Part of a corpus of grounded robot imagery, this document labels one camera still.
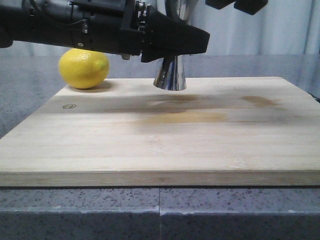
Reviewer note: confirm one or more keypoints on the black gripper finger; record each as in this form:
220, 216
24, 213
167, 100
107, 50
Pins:
250, 7

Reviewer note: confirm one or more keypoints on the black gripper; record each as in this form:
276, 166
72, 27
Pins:
118, 27

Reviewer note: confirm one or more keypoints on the steel double jigger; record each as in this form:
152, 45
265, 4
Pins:
171, 75

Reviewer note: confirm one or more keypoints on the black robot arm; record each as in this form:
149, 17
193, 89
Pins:
36, 21

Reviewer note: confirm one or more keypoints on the grey curtain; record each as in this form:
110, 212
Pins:
281, 27

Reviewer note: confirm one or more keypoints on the yellow lemon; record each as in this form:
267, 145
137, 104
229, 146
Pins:
83, 69

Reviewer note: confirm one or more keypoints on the wooden cutting board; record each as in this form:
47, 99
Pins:
238, 131

